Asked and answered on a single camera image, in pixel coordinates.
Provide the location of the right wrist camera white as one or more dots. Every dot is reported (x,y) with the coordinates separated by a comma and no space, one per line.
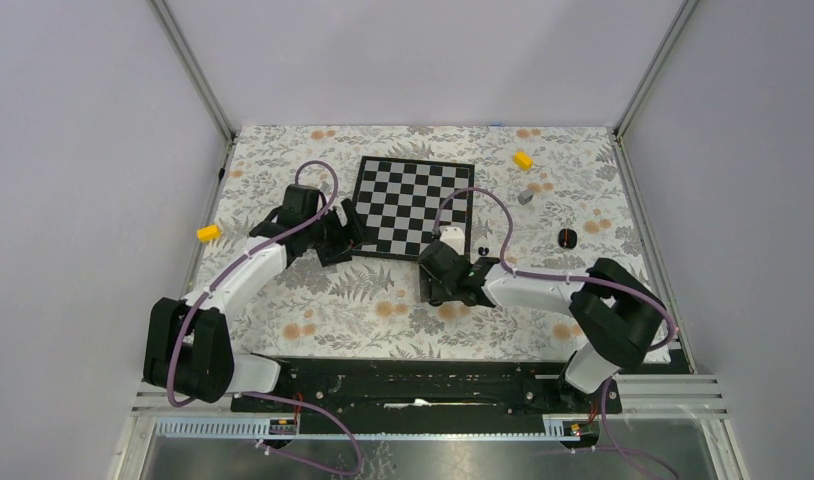
(455,238)

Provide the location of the yellow block left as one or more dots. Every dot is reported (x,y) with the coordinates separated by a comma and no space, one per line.
(208,233)

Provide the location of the floral patterned table mat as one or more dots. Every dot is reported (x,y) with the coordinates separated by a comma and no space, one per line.
(547,197)

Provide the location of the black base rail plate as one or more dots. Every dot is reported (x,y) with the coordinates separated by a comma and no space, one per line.
(419,397)

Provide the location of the black earbud charging case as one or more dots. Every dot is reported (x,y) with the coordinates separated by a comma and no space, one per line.
(567,239)

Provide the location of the yellow block right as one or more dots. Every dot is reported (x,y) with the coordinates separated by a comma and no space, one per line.
(523,160)

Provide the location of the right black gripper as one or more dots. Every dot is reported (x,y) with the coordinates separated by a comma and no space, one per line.
(437,293)

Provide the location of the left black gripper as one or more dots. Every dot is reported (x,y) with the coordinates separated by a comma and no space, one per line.
(347,236)

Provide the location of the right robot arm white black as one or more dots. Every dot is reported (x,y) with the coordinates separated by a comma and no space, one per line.
(619,317)

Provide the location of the small grey block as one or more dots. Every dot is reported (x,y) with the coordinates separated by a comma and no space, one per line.
(525,197)

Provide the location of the black white checkerboard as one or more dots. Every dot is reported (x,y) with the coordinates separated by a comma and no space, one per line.
(399,200)

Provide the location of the yellow block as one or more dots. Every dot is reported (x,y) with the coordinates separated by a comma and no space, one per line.
(523,160)
(208,233)

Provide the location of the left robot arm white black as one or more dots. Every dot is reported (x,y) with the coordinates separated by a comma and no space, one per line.
(189,352)

